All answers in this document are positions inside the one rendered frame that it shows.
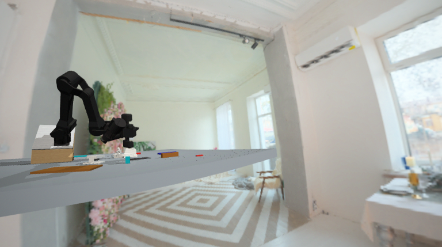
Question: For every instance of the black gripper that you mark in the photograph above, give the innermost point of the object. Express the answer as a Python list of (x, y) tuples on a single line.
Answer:
[(128, 118)]

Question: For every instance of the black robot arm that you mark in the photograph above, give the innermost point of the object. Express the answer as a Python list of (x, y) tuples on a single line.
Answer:
[(67, 85)]

